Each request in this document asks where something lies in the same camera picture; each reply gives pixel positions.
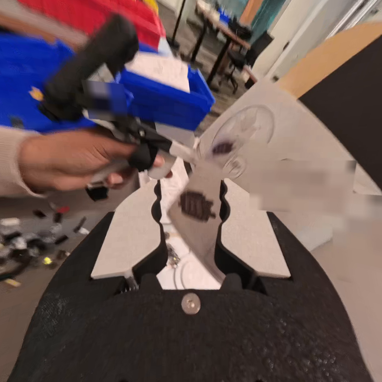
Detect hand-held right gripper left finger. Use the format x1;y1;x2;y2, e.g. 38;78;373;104
90;179;170;288

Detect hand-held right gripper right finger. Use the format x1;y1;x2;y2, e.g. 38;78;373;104
215;178;292;287

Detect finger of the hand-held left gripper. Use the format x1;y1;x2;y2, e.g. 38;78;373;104
155;123;196;147
169;140;202;166

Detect instruction booklet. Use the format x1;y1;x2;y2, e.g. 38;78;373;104
169;79;382;269

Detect person's left forearm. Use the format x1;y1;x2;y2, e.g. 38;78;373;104
0;127;45;199

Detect wooden background desk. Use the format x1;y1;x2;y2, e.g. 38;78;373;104
195;0;257;87

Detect person's left hand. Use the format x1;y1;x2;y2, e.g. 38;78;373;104
18;131;173;192

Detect red plastic bin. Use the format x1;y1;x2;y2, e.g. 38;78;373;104
18;0;166;50

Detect white paper sheets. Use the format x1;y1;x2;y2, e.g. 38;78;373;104
124;54;191;93

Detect pile of small bricks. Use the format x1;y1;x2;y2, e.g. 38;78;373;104
0;203;90;287

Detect black office chair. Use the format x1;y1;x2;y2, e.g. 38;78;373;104
222;30;273;93

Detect black partition panel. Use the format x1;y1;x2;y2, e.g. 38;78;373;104
278;22;382;185

